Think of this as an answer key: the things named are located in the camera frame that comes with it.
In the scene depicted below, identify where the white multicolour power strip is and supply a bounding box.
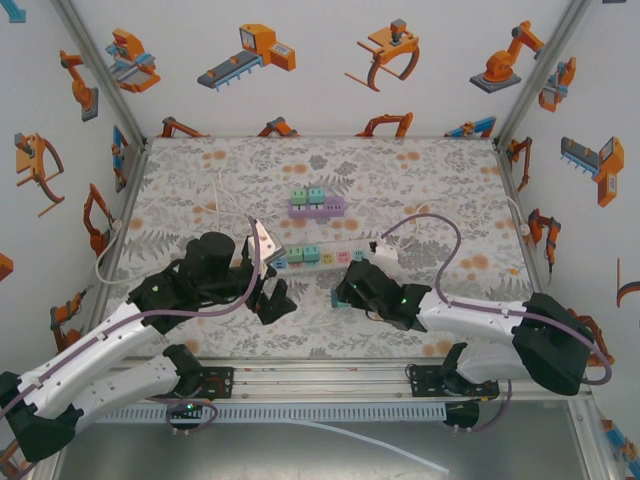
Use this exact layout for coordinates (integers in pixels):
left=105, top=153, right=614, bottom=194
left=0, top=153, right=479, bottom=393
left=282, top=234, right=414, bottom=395
left=273, top=238, right=374, bottom=276

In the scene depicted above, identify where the purple power strip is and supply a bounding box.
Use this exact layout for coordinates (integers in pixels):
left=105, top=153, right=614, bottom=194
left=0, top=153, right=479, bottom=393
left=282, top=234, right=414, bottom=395
left=287, top=196, right=347, bottom=220

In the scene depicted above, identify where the floral patterned table cover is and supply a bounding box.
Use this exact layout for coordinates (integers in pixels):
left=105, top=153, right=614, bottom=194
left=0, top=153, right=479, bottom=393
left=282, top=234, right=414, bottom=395
left=97, top=135, right=539, bottom=361

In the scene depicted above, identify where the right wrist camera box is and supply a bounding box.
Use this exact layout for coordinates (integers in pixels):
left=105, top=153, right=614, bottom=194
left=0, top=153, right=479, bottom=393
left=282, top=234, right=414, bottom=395
left=368, top=239, right=401, bottom=269

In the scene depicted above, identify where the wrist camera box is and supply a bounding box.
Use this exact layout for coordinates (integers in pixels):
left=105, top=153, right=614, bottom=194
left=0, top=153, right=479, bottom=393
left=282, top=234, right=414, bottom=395
left=246, top=219, right=285, bottom=275
left=368, top=239, right=401, bottom=269

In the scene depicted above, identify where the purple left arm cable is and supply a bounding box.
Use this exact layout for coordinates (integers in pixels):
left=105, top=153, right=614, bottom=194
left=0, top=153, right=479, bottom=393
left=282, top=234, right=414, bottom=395
left=0, top=215, right=266, bottom=480

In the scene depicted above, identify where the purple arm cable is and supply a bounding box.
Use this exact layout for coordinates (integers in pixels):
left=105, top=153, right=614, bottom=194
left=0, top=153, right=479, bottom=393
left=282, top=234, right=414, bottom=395
left=0, top=215, right=266, bottom=480
left=379, top=213, right=614, bottom=434

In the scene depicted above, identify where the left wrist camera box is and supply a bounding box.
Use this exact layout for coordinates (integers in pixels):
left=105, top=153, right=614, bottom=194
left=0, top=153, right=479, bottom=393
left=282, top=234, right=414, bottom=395
left=246, top=219, right=285, bottom=275

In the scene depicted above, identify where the white power cable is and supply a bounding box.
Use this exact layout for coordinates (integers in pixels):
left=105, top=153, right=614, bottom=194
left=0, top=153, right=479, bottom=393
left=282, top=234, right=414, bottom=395
left=94, top=167, right=296, bottom=286

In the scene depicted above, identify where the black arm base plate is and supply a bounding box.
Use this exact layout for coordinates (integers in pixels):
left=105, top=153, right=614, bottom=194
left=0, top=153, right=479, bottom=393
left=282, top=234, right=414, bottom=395
left=408, top=364, right=451, bottom=396
left=199, top=367, right=236, bottom=401

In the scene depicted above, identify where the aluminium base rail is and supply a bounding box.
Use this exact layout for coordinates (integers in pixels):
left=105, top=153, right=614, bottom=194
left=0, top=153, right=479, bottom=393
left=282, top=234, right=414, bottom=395
left=94, top=357, right=596, bottom=404

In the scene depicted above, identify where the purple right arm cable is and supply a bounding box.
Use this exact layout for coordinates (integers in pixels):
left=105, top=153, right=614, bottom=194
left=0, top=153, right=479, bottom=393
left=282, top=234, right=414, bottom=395
left=379, top=213, right=614, bottom=434

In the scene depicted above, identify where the aluminium frame rail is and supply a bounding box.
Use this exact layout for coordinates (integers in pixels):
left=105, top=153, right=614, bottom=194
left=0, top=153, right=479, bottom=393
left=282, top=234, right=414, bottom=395
left=89, top=139, right=151, bottom=326
left=494, top=139, right=551, bottom=311
left=567, top=397, right=619, bottom=480

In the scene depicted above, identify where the white slotted cable duct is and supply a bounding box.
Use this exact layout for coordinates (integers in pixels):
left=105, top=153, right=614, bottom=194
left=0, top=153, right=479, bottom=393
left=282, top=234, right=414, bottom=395
left=94, top=403, right=449, bottom=425

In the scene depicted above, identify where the aluminium frame post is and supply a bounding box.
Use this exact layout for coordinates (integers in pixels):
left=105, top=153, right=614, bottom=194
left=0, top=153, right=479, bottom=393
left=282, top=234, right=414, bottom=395
left=49, top=0, right=151, bottom=151
left=492, top=0, right=596, bottom=151

